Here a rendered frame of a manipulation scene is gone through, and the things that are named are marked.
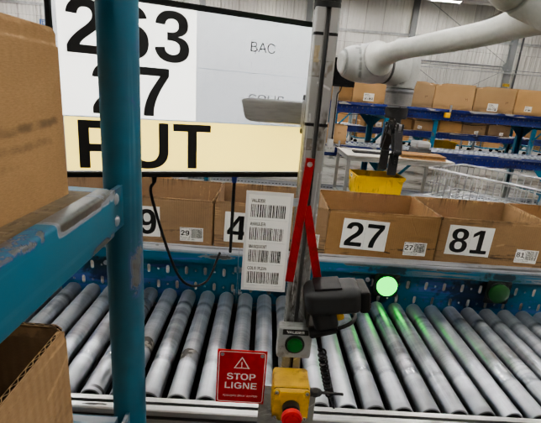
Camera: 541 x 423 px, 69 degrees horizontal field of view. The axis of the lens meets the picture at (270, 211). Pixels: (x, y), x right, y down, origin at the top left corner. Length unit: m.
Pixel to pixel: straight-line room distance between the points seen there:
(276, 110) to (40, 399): 0.61
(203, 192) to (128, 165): 1.35
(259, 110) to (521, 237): 1.13
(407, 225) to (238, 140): 0.82
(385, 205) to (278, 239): 1.02
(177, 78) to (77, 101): 0.17
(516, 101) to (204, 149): 6.25
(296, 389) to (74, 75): 0.68
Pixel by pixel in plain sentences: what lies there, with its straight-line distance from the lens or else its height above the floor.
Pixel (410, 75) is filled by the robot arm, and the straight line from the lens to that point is 1.40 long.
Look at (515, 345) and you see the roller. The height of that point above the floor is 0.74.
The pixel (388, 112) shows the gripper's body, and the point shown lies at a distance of 1.41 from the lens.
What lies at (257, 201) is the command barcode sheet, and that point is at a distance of 0.71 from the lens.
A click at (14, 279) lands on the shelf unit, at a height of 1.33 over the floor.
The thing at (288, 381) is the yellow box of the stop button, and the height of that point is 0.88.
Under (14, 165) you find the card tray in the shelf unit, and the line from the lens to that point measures 0.24.
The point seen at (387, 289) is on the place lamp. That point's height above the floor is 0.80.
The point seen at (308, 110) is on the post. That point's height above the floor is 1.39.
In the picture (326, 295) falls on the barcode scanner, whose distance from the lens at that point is 0.72.
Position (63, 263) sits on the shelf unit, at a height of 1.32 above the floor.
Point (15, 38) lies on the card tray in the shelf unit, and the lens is 0.25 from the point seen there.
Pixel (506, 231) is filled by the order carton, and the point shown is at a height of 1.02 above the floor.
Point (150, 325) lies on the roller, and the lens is 1.23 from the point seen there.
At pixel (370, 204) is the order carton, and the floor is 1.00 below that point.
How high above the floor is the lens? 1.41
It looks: 17 degrees down
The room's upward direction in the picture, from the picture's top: 5 degrees clockwise
